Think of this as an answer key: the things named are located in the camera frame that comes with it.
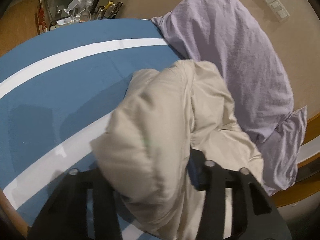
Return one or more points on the bundle of pens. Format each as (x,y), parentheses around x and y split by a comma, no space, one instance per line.
(110,9)

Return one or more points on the blue white striped bed sheet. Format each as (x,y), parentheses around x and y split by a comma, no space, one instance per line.
(62,85)

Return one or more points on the glass side table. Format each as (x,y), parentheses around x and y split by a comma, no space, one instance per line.
(53,7)

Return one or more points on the beige puffer jacket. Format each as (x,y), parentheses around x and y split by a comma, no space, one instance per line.
(160,135)

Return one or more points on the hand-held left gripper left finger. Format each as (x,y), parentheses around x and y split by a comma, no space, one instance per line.
(100,192)

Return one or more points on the lilac pillow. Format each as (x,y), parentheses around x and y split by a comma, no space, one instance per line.
(230,55)
(285,155)

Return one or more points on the clear plastic bottles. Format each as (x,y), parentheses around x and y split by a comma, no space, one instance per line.
(72,5)

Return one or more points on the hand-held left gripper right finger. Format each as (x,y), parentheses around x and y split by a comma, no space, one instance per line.
(197,170)

